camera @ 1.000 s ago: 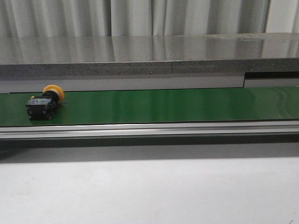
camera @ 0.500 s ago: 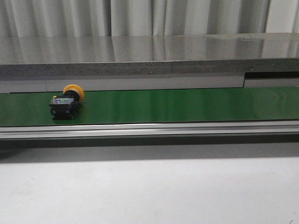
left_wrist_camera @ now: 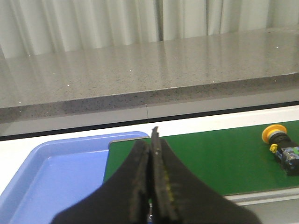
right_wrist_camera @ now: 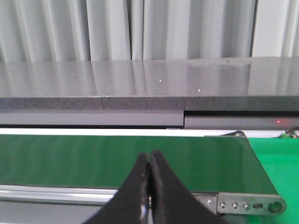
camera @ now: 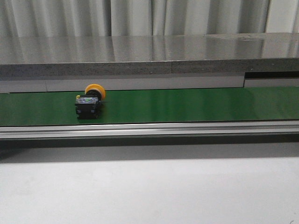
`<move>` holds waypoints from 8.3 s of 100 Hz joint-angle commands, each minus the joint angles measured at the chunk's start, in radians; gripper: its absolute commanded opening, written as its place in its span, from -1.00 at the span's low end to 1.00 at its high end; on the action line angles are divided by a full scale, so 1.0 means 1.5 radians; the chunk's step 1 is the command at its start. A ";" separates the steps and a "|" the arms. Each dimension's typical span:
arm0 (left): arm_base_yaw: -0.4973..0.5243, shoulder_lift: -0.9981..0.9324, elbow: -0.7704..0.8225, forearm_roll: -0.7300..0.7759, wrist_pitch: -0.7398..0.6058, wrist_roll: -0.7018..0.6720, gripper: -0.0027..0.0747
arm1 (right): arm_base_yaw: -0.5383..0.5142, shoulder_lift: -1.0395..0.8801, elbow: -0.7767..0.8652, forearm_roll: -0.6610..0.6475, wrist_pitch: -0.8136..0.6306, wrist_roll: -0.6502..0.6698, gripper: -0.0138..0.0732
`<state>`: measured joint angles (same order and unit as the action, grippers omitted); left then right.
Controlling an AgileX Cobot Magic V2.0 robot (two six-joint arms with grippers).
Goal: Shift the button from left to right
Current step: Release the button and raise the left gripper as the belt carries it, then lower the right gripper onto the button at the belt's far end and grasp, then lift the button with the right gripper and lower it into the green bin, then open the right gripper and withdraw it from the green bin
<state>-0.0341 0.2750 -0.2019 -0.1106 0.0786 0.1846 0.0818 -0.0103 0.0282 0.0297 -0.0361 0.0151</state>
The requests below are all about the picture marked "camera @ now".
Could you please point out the yellow black push button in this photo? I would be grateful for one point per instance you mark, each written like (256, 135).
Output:
(88, 106)

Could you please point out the grey stone countertop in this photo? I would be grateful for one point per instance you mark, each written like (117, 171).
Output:
(49, 57)

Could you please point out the green conveyor belt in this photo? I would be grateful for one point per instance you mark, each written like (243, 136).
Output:
(151, 106)

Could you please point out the grey cabinet front panel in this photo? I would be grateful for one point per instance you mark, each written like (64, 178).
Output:
(150, 82)

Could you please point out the white pleated curtain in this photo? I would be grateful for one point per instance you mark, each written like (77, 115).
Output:
(51, 18)

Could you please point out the aluminium conveyor side rail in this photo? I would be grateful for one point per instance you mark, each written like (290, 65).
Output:
(149, 129)

